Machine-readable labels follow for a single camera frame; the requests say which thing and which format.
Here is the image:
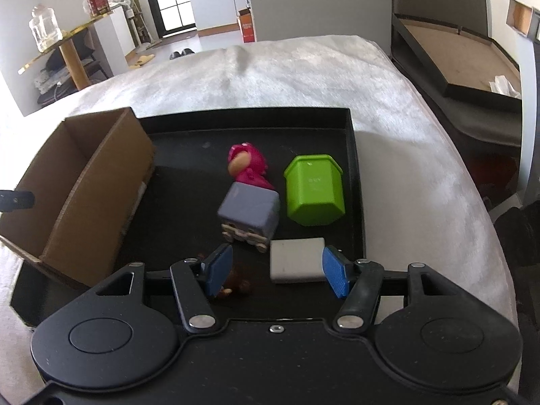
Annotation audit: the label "gold round side table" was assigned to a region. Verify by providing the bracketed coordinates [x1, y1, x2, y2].
[18, 11, 113, 90]

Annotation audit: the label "green hexagonal container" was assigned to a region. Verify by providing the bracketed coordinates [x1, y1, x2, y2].
[284, 155, 345, 227]

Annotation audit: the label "orange cardboard box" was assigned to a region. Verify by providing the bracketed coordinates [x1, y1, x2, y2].
[238, 8, 255, 43]

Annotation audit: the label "brown-haired girl figurine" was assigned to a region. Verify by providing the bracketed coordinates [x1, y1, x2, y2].
[218, 259, 252, 297]

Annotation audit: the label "black slippers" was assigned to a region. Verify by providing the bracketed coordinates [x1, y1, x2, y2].
[169, 48, 194, 60]

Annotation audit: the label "pink hooded figurine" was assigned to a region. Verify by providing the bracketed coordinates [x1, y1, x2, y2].
[227, 143, 275, 190]

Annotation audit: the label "clear glass jar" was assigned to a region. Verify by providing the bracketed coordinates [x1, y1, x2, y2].
[28, 4, 63, 52]

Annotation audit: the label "yellow slippers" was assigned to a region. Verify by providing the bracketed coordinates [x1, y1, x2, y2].
[129, 54, 156, 70]

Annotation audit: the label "red tin can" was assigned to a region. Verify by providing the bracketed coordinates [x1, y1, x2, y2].
[86, 0, 111, 18]

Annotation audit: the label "black tray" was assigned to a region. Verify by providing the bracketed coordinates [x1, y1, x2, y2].
[8, 107, 365, 327]

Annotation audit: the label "grey cube rabbit toy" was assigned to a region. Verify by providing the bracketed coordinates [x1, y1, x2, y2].
[218, 182, 281, 253]

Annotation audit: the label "brown cardboard box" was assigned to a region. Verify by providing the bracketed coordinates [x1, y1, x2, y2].
[1, 108, 155, 286]

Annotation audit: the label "white blanket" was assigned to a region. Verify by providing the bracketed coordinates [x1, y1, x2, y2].
[1, 36, 522, 404]

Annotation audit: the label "white power adapter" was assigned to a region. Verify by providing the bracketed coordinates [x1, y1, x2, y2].
[270, 238, 325, 284]

